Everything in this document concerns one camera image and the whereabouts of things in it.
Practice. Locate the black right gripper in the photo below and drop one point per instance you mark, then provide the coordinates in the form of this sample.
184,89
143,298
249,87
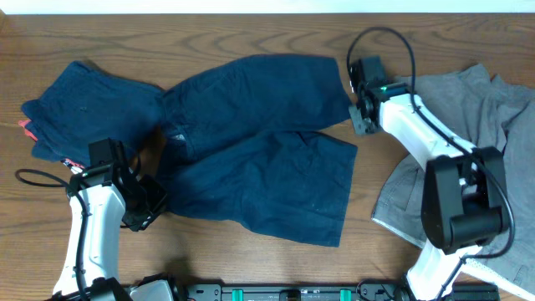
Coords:
360,127

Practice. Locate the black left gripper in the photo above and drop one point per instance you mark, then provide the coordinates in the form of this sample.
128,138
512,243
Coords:
147,207

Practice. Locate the navy blue shorts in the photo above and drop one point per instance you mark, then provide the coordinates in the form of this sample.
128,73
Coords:
245,142

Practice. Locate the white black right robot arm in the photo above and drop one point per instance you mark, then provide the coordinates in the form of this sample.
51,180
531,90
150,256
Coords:
465,213

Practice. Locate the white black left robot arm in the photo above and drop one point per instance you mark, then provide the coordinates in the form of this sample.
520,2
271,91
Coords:
103,200

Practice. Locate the folded navy blue garment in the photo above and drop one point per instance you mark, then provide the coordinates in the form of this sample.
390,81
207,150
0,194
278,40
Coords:
85,105

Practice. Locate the grey t-shirt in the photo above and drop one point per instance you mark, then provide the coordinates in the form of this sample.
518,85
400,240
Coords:
488,112

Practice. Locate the folded red patterned garment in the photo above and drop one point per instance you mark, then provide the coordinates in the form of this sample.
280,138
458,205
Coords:
43,151

